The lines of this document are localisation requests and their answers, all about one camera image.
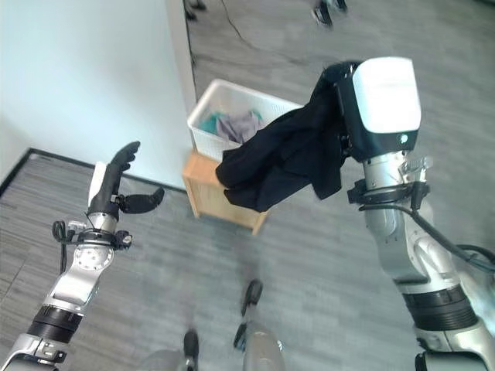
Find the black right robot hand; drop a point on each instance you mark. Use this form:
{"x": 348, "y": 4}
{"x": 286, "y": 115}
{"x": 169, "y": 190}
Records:
{"x": 381, "y": 104}

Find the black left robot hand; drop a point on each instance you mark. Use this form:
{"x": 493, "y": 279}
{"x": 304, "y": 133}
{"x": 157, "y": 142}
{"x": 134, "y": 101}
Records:
{"x": 106, "y": 185}

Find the black garment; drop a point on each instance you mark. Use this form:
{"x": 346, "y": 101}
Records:
{"x": 286, "y": 154}

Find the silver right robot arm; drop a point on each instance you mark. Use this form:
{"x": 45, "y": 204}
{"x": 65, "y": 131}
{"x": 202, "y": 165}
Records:
{"x": 421, "y": 270}

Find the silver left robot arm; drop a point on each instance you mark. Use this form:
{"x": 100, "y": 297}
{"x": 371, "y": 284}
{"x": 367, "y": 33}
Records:
{"x": 65, "y": 278}

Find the white plastic laundry basket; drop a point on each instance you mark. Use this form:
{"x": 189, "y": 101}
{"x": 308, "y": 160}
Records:
{"x": 239, "y": 102}

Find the wooden stool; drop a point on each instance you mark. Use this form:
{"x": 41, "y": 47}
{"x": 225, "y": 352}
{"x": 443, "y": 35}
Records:
{"x": 209, "y": 181}

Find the person's foot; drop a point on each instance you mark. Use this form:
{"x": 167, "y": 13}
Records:
{"x": 324, "y": 13}
{"x": 193, "y": 7}

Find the teal cloth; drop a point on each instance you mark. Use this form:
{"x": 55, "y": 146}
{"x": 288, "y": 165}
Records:
{"x": 210, "y": 120}

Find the grey cloth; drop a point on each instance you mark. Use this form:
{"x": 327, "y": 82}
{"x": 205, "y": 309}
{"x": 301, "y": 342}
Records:
{"x": 237, "y": 125}

